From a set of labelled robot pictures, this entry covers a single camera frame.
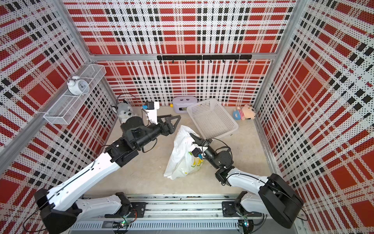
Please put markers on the purple plastic stool toy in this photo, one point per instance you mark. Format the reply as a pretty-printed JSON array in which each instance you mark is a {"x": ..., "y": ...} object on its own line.
[{"x": 180, "y": 104}]

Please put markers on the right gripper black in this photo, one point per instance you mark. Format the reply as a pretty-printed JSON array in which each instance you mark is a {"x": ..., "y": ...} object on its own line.
[{"x": 198, "y": 140}]

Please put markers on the grey husky plush toy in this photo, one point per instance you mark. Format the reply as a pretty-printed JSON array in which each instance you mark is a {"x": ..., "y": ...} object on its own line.
[{"x": 124, "y": 111}]

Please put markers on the white plastic basket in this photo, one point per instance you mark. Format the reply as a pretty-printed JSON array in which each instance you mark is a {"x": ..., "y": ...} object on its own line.
[{"x": 211, "y": 119}]

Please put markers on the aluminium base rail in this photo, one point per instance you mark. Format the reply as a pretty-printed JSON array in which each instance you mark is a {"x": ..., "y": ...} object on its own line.
[{"x": 182, "y": 212}]

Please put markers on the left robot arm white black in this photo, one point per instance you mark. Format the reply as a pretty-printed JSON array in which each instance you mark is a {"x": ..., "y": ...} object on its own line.
[{"x": 62, "y": 206}]

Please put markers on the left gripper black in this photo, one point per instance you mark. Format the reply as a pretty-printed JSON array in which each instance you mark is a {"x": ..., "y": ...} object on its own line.
[{"x": 169, "y": 130}]

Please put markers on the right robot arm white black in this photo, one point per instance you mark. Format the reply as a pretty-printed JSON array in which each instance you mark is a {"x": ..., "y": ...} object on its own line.
[{"x": 268, "y": 195}]

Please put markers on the black wall hook rail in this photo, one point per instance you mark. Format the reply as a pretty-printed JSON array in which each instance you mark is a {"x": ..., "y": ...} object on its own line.
[{"x": 203, "y": 57}]

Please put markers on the white plastic bag lemon print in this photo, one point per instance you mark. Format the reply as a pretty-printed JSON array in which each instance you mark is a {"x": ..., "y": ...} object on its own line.
[{"x": 182, "y": 162}]

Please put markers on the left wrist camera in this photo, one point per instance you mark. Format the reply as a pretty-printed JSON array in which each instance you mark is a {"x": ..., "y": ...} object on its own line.
[{"x": 151, "y": 109}]

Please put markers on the white alarm clock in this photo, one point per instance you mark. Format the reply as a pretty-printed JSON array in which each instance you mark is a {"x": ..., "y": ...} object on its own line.
[{"x": 78, "y": 86}]

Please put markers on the white wire mesh shelf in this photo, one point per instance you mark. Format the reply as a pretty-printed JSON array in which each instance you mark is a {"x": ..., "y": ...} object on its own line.
[{"x": 64, "y": 110}]

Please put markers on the pink pig plush toy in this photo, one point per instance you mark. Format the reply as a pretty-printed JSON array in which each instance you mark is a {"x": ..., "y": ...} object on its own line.
[{"x": 244, "y": 113}]

